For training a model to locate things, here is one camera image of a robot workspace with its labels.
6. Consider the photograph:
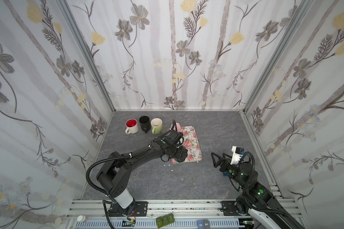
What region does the green circuit board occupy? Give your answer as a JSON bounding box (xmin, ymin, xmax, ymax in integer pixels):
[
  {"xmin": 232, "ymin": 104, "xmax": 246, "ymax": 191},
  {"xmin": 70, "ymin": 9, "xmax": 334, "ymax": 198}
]
[{"xmin": 156, "ymin": 213, "xmax": 175, "ymax": 229}]

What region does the black corrugated cable conduit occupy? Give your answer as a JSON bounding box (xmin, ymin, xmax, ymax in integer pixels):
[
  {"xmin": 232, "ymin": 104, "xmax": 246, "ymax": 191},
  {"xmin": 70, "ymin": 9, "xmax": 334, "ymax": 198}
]
[{"xmin": 85, "ymin": 148, "xmax": 150, "ymax": 197}]

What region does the blue grey connector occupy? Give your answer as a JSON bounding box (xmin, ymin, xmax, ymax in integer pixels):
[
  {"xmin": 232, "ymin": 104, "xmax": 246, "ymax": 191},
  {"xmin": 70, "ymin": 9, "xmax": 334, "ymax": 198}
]
[{"xmin": 197, "ymin": 219, "xmax": 210, "ymax": 229}]

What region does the white round cap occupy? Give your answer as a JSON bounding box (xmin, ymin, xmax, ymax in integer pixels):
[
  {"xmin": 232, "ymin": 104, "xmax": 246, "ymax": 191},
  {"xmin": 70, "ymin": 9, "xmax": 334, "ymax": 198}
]
[{"xmin": 76, "ymin": 215, "xmax": 88, "ymax": 223}]

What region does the white mug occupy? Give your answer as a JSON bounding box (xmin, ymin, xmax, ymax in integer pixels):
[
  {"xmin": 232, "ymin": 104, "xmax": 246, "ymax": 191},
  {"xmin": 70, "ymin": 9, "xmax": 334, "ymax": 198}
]
[{"xmin": 125, "ymin": 119, "xmax": 139, "ymax": 135}]

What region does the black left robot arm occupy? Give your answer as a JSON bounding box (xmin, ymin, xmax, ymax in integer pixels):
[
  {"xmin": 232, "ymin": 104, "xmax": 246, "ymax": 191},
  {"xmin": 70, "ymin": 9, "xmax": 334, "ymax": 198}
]
[{"xmin": 86, "ymin": 120, "xmax": 188, "ymax": 216}]

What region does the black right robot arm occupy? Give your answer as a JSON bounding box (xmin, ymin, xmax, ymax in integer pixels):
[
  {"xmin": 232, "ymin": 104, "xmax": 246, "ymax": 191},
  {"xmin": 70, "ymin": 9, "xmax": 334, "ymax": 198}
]
[{"xmin": 211, "ymin": 152, "xmax": 304, "ymax": 229}]

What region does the light green mug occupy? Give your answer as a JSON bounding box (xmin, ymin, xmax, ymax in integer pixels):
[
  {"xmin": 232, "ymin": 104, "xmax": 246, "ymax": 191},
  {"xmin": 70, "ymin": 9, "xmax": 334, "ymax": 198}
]
[{"xmin": 151, "ymin": 118, "xmax": 163, "ymax": 134}]

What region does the black mug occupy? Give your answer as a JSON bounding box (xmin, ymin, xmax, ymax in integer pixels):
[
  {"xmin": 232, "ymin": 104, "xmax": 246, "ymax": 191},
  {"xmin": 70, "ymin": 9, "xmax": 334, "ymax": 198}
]
[{"xmin": 139, "ymin": 115, "xmax": 152, "ymax": 134}]

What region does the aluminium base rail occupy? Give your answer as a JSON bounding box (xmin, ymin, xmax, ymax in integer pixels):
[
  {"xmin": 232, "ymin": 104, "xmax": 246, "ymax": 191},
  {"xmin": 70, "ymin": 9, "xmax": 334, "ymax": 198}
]
[{"xmin": 64, "ymin": 198, "xmax": 307, "ymax": 229}]

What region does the floral serving tray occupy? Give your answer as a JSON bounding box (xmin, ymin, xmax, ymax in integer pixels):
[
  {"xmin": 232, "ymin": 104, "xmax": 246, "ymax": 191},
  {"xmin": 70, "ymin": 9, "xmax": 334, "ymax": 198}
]
[{"xmin": 177, "ymin": 123, "xmax": 203, "ymax": 163}]

